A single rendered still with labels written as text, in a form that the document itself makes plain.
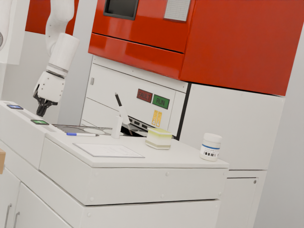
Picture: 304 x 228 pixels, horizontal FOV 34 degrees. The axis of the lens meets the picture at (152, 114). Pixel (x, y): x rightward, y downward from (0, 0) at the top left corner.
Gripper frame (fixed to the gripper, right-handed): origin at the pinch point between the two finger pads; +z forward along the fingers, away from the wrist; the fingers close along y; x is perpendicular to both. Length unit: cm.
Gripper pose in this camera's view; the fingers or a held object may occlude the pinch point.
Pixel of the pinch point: (41, 111)
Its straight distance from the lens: 196.9
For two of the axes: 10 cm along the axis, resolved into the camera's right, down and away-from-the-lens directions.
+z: -3.7, 9.3, 0.1
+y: -7.2, -2.7, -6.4
